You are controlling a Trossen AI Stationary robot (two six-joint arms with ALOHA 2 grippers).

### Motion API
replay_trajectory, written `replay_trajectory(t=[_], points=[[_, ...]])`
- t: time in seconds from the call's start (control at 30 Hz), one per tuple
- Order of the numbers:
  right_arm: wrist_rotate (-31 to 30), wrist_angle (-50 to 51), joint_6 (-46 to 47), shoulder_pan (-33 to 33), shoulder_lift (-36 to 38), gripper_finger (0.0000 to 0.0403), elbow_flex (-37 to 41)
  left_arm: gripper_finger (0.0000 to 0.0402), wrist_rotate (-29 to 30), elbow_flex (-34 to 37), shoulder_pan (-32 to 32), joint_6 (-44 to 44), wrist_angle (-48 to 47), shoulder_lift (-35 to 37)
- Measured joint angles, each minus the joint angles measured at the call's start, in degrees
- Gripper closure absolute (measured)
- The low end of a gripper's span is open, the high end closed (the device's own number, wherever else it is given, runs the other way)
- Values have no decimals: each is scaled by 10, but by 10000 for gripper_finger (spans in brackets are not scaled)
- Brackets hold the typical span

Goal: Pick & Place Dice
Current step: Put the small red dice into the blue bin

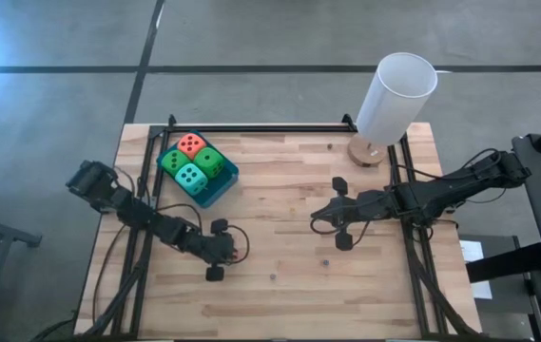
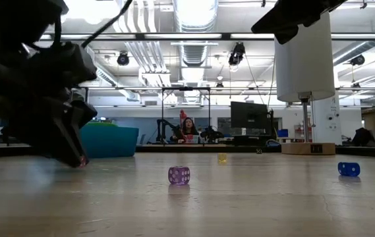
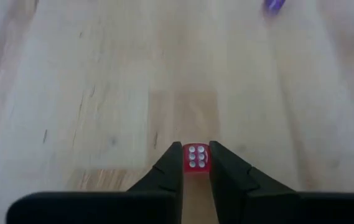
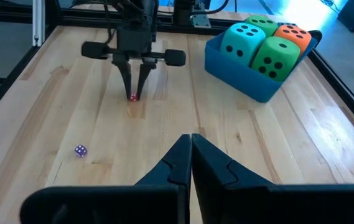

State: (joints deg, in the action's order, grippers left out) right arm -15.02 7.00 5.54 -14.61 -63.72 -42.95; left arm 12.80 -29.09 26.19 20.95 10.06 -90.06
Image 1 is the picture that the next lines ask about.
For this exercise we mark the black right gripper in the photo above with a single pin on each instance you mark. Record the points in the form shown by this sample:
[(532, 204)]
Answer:
[(370, 206)]

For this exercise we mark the large green foam die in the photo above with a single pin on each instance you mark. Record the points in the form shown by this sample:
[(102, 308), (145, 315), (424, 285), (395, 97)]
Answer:
[(209, 162), (175, 162)]

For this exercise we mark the large teal foam die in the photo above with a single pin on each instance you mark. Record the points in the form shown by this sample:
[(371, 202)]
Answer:
[(191, 179)]

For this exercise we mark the blue plastic bin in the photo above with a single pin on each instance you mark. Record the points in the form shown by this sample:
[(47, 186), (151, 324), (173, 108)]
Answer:
[(225, 183)]

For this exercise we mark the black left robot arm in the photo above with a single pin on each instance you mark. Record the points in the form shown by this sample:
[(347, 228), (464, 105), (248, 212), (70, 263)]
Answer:
[(156, 225)]

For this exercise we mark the round wooden lamp base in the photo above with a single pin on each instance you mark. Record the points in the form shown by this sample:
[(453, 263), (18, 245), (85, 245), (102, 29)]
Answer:
[(360, 154)]

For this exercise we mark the large orange foam die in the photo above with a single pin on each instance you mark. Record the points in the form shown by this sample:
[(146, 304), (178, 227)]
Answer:
[(191, 145)]

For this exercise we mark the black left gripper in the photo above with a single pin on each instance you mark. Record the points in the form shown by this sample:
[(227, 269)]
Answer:
[(213, 249)]

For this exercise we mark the black aluminium table frame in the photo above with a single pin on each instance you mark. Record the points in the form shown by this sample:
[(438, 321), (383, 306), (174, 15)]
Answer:
[(260, 128)]

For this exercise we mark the white cylindrical lamp shade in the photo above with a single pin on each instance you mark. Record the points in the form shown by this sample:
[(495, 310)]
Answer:
[(393, 100)]

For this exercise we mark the black tripod stand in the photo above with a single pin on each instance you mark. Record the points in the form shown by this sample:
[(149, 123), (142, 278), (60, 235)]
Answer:
[(4, 235)]

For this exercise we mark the white paper sheet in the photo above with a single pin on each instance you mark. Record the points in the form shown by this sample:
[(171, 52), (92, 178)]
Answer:
[(470, 251)]

